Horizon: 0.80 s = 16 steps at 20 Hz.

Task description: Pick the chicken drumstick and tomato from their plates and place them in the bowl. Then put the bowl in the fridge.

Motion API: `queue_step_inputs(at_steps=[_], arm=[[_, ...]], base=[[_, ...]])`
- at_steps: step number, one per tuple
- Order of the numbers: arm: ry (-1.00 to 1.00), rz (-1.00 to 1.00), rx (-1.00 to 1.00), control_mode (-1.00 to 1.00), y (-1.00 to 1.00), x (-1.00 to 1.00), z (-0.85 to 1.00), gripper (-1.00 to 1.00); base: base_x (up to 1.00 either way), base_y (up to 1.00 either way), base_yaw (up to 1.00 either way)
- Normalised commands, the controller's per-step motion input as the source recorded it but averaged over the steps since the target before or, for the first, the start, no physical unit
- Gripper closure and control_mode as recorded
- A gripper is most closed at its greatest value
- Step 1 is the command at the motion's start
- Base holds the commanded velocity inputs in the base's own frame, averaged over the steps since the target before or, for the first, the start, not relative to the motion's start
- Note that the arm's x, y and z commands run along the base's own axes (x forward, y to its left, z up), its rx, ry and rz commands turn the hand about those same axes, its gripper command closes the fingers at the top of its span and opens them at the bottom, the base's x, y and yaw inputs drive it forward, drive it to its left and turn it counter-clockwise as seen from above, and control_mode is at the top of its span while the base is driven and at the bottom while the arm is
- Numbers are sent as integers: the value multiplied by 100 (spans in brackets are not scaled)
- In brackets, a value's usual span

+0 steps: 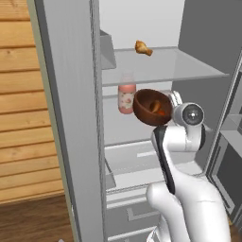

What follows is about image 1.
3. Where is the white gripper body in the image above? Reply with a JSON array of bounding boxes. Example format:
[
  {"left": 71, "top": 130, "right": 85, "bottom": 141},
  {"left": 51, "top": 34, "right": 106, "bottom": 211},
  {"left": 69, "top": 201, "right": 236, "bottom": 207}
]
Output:
[{"left": 166, "top": 90, "right": 183, "bottom": 109}]

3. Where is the chicken drumstick in bowl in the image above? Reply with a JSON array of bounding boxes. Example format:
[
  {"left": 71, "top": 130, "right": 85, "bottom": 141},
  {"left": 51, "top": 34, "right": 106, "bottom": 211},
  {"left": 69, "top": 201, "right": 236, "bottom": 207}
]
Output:
[{"left": 148, "top": 99, "right": 163, "bottom": 114}]

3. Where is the brown wooden bowl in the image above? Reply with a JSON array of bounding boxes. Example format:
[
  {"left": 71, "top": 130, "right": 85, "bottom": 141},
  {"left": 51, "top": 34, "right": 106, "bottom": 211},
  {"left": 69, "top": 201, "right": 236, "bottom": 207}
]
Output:
[{"left": 132, "top": 88, "right": 174, "bottom": 128}]

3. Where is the brown chicken drumstick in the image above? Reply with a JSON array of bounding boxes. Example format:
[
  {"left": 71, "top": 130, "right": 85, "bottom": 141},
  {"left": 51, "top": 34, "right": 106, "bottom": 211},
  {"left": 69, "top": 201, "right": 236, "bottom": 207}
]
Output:
[{"left": 134, "top": 40, "right": 154, "bottom": 58}]

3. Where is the grey fridge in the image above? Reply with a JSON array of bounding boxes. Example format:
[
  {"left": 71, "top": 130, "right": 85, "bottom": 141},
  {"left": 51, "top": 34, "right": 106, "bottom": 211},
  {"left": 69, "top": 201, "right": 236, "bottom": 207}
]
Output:
[{"left": 98, "top": 0, "right": 242, "bottom": 242}]

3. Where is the clear fridge drawer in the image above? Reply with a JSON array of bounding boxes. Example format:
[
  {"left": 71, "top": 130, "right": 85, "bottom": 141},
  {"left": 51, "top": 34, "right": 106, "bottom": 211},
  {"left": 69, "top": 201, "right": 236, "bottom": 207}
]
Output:
[{"left": 104, "top": 140, "right": 204, "bottom": 192}]

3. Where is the grey fridge door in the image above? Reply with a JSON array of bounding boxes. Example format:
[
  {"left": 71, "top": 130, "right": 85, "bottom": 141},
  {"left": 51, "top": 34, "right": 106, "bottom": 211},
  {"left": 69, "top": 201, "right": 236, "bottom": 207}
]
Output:
[
  {"left": 26, "top": 0, "right": 107, "bottom": 242},
  {"left": 201, "top": 53, "right": 242, "bottom": 229}
]

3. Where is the pink drink bottle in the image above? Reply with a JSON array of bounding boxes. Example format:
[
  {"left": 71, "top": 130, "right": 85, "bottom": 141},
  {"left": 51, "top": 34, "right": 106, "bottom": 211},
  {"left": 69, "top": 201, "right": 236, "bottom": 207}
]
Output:
[{"left": 117, "top": 71, "right": 137, "bottom": 115}]

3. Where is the grey freezer drawer front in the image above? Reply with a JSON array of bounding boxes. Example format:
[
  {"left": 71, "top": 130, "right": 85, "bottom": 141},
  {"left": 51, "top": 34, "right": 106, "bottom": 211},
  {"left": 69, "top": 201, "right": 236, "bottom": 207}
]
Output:
[{"left": 105, "top": 188, "right": 165, "bottom": 242}]

